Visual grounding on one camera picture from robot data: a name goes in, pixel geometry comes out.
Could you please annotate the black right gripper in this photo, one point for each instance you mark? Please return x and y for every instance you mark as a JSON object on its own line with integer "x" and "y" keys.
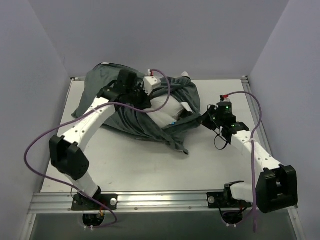
{"x": 208, "y": 118}

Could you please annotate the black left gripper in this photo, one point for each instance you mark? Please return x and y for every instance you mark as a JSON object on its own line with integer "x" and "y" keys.
{"x": 139, "y": 97}

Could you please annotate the zebra print pillowcase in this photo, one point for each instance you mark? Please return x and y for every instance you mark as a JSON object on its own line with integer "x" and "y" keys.
{"x": 129, "y": 121}

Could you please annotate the white pillow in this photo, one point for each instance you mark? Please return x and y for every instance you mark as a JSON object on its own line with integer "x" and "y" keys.
{"x": 176, "y": 99}

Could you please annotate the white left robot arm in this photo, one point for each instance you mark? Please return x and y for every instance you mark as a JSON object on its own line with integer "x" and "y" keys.
{"x": 67, "y": 151}

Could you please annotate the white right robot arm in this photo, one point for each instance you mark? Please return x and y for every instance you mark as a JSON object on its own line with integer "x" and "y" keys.
{"x": 275, "y": 185}

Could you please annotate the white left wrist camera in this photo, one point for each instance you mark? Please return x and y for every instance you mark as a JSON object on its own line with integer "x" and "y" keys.
{"x": 150, "y": 83}

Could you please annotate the aluminium right side rail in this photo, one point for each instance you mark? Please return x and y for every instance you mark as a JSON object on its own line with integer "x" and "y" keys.
{"x": 254, "y": 105}

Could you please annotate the aluminium rail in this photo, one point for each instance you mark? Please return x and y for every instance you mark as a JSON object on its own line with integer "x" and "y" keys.
{"x": 254, "y": 105}
{"x": 129, "y": 202}

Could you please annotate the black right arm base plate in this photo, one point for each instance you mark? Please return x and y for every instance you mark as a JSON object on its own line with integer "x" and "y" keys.
{"x": 217, "y": 199}

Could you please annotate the aluminium front rail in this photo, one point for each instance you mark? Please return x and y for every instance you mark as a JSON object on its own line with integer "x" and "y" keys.
{"x": 129, "y": 202}

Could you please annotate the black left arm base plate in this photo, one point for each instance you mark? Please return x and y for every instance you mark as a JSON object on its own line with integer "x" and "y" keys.
{"x": 82, "y": 203}

